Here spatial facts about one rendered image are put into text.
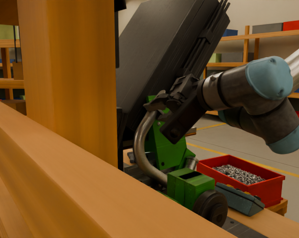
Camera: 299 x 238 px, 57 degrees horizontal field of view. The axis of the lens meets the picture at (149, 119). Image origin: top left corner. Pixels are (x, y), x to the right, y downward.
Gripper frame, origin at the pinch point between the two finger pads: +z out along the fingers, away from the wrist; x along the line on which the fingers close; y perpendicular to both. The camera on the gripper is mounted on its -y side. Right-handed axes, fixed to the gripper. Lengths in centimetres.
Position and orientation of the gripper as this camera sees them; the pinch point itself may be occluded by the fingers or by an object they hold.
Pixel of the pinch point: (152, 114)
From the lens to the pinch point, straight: 73.4
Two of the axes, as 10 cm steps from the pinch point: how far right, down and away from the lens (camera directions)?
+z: -5.8, 1.3, 8.0
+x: -6.7, -6.3, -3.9
